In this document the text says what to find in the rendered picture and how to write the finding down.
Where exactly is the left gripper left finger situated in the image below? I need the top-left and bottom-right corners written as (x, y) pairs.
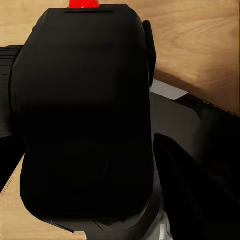
top-left (0, 133), bottom-right (26, 193)

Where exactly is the digital camera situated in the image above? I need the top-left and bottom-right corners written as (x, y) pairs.
top-left (0, 0), bottom-right (157, 233)

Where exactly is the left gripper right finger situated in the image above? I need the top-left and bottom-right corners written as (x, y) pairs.
top-left (152, 133), bottom-right (240, 240)

